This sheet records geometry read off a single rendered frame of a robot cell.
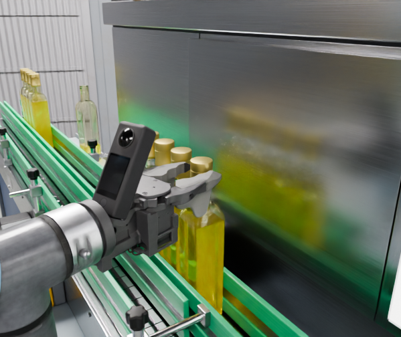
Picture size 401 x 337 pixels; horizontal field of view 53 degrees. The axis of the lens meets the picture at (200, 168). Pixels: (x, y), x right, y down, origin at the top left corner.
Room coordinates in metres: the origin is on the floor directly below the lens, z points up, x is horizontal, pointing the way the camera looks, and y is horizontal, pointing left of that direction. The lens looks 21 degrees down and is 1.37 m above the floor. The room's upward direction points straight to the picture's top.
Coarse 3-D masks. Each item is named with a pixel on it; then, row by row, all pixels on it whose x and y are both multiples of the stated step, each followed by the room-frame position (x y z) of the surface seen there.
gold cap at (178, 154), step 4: (172, 148) 0.62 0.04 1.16; (176, 148) 0.62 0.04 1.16; (180, 148) 0.62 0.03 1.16; (184, 148) 0.62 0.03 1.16; (188, 148) 0.62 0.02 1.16; (172, 152) 0.60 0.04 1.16; (176, 152) 0.60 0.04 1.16; (180, 152) 0.60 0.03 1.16; (184, 152) 0.60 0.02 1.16; (188, 152) 0.60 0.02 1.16; (172, 156) 0.60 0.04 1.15; (176, 156) 0.60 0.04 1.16; (180, 156) 0.60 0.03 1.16; (184, 156) 0.60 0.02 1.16; (188, 156) 0.60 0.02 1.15; (172, 160) 0.60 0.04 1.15; (176, 160) 0.60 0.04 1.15; (180, 160) 0.60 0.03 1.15; (184, 160) 0.60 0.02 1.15; (188, 160) 0.60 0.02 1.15; (188, 172) 0.60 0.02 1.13; (180, 176) 0.60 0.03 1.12; (184, 176) 0.60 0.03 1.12; (188, 176) 0.60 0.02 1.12
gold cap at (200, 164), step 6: (198, 156) 0.58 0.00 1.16; (204, 156) 0.58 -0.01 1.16; (192, 162) 0.56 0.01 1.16; (198, 162) 0.55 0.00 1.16; (204, 162) 0.55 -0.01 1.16; (210, 162) 0.56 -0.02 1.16; (192, 168) 0.56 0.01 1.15; (198, 168) 0.55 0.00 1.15; (204, 168) 0.55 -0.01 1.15; (210, 168) 0.56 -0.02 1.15; (192, 174) 0.56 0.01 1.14; (198, 174) 0.55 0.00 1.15
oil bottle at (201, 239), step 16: (208, 208) 0.55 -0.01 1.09; (192, 224) 0.54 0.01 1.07; (208, 224) 0.54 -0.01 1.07; (192, 240) 0.54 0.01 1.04; (208, 240) 0.54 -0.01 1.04; (192, 256) 0.54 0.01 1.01; (208, 256) 0.54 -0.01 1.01; (192, 272) 0.54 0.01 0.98; (208, 272) 0.54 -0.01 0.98; (208, 288) 0.54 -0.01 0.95
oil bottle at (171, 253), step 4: (176, 208) 0.58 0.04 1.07; (176, 212) 0.58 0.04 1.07; (164, 244) 0.61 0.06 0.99; (172, 244) 0.59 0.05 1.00; (176, 244) 0.58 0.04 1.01; (168, 248) 0.60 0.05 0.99; (172, 248) 0.59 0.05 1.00; (176, 248) 0.58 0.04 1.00; (164, 252) 0.61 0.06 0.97; (168, 252) 0.60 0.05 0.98; (172, 252) 0.59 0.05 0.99; (176, 252) 0.58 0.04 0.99; (164, 256) 0.61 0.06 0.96; (168, 256) 0.60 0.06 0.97; (172, 256) 0.59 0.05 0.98; (176, 256) 0.58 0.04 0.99; (168, 260) 0.60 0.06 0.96; (172, 260) 0.59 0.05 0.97; (176, 260) 0.58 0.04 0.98; (172, 264) 0.59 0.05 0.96; (176, 264) 0.58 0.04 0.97; (176, 268) 0.58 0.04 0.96
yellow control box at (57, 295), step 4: (60, 284) 0.74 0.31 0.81; (52, 288) 0.73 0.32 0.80; (56, 288) 0.74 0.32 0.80; (60, 288) 0.74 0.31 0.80; (52, 292) 0.74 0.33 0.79; (56, 292) 0.74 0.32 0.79; (60, 292) 0.74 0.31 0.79; (64, 292) 0.75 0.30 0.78; (52, 296) 0.73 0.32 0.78; (56, 296) 0.73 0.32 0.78; (60, 296) 0.74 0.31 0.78; (64, 296) 0.74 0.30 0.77; (52, 300) 0.73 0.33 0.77; (56, 300) 0.73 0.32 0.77; (60, 300) 0.74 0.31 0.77; (64, 300) 0.74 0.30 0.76; (52, 304) 0.73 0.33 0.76; (56, 304) 0.73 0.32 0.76
